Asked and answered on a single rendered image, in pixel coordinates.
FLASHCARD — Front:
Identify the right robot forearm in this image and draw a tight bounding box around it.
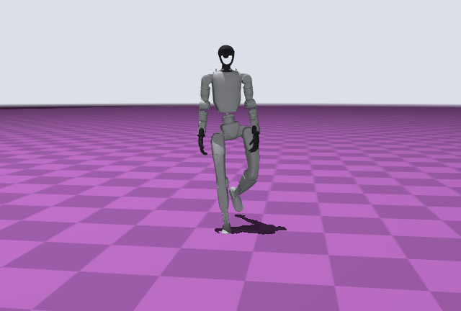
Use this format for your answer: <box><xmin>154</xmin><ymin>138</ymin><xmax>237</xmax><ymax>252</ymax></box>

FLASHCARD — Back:
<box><xmin>197</xmin><ymin>101</ymin><xmax>208</xmax><ymax>134</ymax></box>

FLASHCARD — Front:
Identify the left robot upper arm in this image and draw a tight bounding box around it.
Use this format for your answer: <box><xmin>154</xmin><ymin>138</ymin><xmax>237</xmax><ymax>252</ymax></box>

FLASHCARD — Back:
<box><xmin>241</xmin><ymin>73</ymin><xmax>256</xmax><ymax>109</ymax></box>

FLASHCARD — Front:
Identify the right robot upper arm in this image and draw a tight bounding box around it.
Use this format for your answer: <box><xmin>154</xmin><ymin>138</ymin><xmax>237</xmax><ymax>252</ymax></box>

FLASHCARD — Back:
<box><xmin>200</xmin><ymin>73</ymin><xmax>213</xmax><ymax>110</ymax></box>

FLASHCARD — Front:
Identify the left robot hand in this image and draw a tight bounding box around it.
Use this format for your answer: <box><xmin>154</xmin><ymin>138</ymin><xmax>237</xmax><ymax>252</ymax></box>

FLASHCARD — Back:
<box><xmin>249</xmin><ymin>125</ymin><xmax>260</xmax><ymax>153</ymax></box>

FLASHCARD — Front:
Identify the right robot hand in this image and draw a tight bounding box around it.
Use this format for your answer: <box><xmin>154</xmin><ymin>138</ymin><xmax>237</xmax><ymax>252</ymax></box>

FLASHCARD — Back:
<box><xmin>197</xmin><ymin>128</ymin><xmax>207</xmax><ymax>155</ymax></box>

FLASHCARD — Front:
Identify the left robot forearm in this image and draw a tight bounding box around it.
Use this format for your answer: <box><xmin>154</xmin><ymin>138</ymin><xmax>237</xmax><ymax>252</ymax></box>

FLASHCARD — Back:
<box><xmin>248</xmin><ymin>100</ymin><xmax>260</xmax><ymax>132</ymax></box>

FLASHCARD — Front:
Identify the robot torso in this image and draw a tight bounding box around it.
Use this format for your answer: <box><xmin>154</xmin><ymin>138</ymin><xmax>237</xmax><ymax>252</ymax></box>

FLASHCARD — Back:
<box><xmin>212</xmin><ymin>68</ymin><xmax>242</xmax><ymax>141</ymax></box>

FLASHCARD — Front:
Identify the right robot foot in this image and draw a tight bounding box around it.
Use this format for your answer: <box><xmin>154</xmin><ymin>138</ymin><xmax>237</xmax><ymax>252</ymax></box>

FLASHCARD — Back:
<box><xmin>221</xmin><ymin>222</ymin><xmax>231</xmax><ymax>234</ymax></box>

